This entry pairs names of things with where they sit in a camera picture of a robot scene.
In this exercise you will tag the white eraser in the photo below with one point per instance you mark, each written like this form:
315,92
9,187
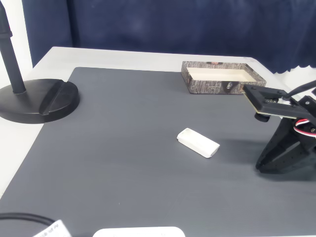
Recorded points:
198,143

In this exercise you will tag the stone-patterned cardboard box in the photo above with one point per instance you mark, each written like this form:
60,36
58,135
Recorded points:
209,87

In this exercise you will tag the white rounded flat device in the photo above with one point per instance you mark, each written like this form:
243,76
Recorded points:
138,232

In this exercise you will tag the dark blue curtain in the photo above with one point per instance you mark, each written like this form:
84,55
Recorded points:
148,24

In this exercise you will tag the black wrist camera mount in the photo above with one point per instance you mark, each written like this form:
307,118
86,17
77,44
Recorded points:
271,106

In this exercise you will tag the black round-base camera stand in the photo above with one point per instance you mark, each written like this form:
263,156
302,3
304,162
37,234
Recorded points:
49,103

